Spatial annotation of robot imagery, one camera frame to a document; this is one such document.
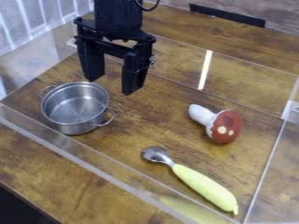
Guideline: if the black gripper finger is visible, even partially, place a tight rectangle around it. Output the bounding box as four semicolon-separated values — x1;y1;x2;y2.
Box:
121;43;153;95
75;39;105;82

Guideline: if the red toy mushroom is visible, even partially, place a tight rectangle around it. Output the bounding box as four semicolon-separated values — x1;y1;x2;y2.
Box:
188;104;242;144

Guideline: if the small steel pot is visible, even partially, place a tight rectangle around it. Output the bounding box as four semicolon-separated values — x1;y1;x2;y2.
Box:
39;81;116;136

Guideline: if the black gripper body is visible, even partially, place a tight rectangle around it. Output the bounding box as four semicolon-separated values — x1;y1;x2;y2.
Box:
73;17;156;56

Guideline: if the clear acrylic triangle stand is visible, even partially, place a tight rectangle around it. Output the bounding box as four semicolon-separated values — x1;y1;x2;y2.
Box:
66;38;75;48

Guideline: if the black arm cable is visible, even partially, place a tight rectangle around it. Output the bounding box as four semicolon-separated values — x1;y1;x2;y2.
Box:
134;0;161;12

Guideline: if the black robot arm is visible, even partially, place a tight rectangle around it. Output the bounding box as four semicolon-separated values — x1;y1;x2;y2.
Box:
73;0;156;95

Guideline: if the black strip on table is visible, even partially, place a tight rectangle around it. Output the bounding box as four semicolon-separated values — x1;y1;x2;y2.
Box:
189;3;266;28

